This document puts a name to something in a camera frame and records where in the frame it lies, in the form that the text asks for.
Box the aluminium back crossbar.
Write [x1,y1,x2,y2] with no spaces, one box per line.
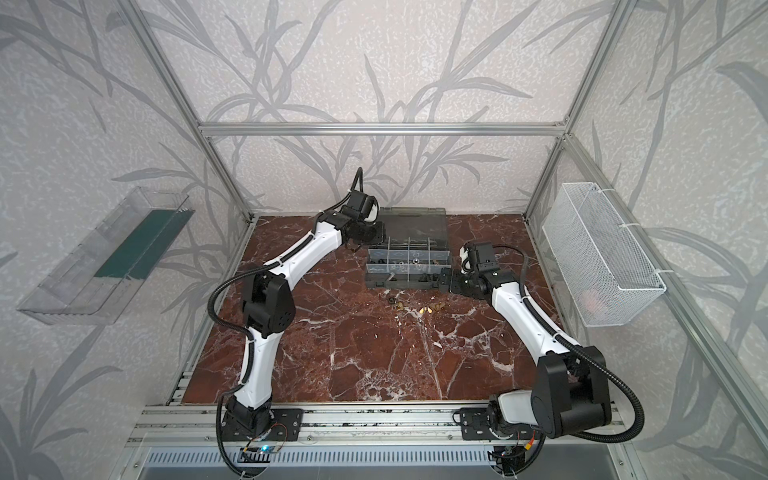
[198,122,565,137]

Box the aluminium frame post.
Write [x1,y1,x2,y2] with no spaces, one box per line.
[523,0,637,220]

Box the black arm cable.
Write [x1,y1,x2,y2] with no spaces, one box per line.
[491,244,646,445]
[206,263,289,478]

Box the grey plastic organizer box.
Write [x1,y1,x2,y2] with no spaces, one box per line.
[365,207,452,290]

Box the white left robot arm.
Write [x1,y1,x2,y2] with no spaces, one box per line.
[226,214,385,433]

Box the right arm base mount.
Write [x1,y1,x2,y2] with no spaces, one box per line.
[453,404,537,441]

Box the clear plastic wall tray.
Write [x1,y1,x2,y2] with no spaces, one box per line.
[17,187,195,325]

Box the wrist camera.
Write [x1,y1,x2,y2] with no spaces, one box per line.
[459,242,500,275]
[341,191,379,223]

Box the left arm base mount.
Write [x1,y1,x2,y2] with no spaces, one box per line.
[222,408,304,442]

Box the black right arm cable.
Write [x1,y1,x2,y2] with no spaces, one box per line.
[491,244,646,445]

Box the aluminium front rail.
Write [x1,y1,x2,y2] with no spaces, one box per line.
[125,403,631,448]

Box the white wire mesh basket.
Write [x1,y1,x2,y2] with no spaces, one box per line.
[542,182,667,327]

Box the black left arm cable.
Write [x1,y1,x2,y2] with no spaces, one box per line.
[206,263,289,478]

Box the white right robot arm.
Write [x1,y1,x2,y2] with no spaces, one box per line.
[439,268,612,438]

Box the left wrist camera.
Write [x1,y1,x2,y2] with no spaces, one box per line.
[341,191,379,223]

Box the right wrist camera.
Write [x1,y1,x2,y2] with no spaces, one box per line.
[459,242,500,275]

